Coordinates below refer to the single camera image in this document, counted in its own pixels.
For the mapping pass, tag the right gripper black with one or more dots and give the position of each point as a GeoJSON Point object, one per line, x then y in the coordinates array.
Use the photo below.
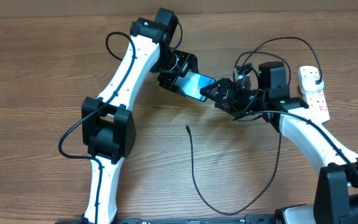
{"type": "Point", "coordinates": [226, 86]}

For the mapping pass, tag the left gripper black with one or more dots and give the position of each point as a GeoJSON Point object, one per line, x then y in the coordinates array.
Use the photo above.
{"type": "Point", "coordinates": [168, 80]}

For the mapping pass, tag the blue Galaxy smartphone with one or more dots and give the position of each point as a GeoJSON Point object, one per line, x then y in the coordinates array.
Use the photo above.
{"type": "Point", "coordinates": [191, 84]}

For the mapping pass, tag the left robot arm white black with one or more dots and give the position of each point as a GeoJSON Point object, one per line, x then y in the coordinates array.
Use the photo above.
{"type": "Point", "coordinates": [108, 127]}

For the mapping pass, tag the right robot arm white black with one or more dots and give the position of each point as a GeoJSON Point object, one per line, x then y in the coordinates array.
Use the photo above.
{"type": "Point", "coordinates": [336, 197]}

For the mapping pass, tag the white charger plug adapter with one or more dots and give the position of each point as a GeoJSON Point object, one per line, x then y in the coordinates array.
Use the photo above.
{"type": "Point", "coordinates": [310, 85]}

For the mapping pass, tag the white power strip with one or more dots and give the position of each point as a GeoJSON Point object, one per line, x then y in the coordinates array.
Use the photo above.
{"type": "Point", "coordinates": [316, 101]}

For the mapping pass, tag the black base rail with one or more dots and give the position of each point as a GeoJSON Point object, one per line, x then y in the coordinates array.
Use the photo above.
{"type": "Point", "coordinates": [248, 219]}

